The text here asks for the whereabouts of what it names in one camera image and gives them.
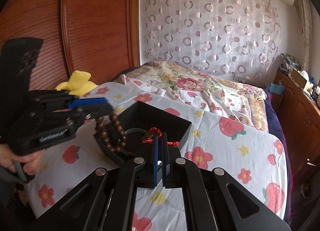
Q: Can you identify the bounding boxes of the red cord knot ornament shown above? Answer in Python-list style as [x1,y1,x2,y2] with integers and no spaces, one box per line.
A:
[141,128,179,147]

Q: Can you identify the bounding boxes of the dark brown bead bracelet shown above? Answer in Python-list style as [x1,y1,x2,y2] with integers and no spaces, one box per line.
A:
[94,112,128,154]

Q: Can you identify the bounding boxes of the black jewelry box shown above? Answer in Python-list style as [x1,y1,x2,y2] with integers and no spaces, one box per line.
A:
[94,101,191,165]

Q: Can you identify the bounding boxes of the pale green jade bangle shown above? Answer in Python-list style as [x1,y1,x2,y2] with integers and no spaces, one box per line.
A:
[124,128,146,136]

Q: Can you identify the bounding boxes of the person's left hand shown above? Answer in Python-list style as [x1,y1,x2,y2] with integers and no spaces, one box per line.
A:
[0,144,43,176]

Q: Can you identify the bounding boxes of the yellow striped plush toy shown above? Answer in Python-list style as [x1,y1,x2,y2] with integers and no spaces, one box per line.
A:
[55,70,98,96]

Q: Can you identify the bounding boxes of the floral rose quilt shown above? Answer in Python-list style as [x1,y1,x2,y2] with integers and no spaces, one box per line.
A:
[120,61,268,132]

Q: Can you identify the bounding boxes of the wooden slatted wardrobe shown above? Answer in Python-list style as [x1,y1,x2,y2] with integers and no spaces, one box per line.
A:
[1,0,140,89]

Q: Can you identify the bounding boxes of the strawberry flower print sheet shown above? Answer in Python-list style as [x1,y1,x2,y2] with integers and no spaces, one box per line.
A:
[26,82,290,230]

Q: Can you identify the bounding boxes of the blue plastic bag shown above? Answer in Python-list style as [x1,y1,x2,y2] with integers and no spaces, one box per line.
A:
[266,81,286,95]

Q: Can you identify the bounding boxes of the long wooden sideboard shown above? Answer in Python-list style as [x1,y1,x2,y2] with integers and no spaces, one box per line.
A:
[274,70,319,175]

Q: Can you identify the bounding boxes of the pink circle pattern curtain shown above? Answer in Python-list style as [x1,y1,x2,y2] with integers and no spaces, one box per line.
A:
[139,0,281,83]

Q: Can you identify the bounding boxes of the cardboard tissue box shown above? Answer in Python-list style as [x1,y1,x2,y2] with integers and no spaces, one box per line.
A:
[290,69,313,91]

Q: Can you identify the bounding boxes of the stack of magazines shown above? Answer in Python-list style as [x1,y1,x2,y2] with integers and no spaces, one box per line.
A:
[280,53,301,74]

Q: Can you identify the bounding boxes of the beige window drape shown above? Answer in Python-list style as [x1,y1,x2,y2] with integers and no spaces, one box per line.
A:
[297,0,312,72]

